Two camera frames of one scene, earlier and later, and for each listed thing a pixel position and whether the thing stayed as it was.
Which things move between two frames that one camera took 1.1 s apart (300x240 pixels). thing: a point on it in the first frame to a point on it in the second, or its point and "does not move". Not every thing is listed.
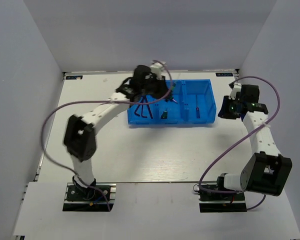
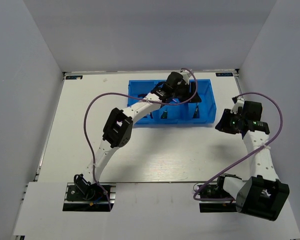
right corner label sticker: [224, 74] does not move
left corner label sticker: [74, 77] does not move
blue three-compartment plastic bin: [196, 104] does not move
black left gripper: [163, 89] to [191, 97]
